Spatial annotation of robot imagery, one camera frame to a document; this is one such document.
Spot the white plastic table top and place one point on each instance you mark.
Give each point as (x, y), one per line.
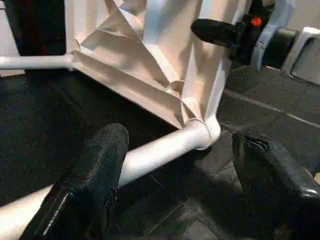
(150, 62)

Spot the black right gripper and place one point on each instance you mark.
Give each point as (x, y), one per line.
(250, 37)

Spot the black work mat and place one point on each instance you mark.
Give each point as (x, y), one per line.
(50, 112)

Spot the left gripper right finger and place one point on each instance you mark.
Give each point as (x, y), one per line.
(270, 180)

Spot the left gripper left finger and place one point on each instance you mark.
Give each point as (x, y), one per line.
(100, 175)

